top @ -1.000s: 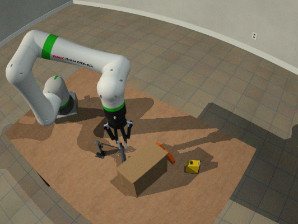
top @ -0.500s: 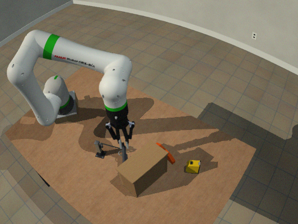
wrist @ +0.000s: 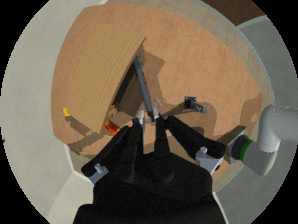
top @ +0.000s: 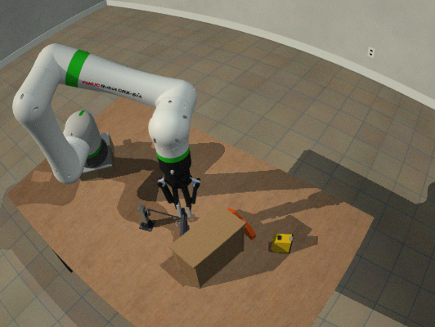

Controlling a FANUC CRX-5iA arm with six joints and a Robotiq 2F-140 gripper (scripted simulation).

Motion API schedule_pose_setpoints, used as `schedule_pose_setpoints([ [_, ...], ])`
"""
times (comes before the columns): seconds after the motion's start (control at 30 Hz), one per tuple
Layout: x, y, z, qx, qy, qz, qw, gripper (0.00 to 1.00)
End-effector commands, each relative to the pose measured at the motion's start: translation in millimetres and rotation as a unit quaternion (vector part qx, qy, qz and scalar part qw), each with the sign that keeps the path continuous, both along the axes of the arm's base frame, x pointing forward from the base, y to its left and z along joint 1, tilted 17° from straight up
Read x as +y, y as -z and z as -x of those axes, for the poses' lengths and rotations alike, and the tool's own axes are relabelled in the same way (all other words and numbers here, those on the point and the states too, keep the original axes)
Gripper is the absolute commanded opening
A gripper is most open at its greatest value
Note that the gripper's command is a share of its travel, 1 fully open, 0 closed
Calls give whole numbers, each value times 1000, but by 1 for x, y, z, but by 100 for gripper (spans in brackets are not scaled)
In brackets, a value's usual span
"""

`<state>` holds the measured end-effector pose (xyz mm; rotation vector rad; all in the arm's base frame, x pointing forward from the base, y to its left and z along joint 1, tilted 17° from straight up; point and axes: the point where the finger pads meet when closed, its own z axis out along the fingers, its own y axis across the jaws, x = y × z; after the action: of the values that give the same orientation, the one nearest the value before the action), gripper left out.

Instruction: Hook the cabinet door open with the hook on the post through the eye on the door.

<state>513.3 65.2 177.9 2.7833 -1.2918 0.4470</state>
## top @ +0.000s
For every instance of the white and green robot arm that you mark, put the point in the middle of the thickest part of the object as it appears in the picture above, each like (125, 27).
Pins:
(56, 63)

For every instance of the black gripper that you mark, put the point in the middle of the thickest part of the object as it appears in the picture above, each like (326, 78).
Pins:
(184, 181)

